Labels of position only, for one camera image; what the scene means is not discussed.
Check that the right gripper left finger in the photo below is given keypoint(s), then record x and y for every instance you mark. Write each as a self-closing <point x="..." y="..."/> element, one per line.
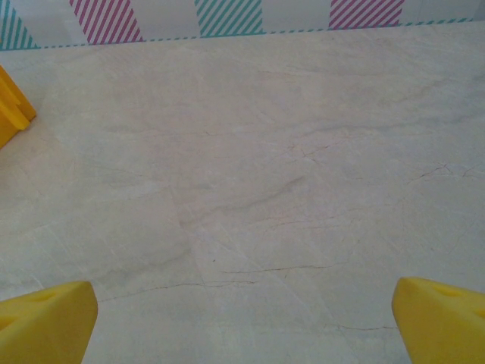
<point x="45" y="326"/>

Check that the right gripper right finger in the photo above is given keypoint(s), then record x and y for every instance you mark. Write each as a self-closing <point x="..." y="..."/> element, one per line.
<point x="443" y="326"/>

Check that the yellow plastic bin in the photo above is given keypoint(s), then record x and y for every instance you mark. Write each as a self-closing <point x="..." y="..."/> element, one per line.
<point x="11" y="110"/>

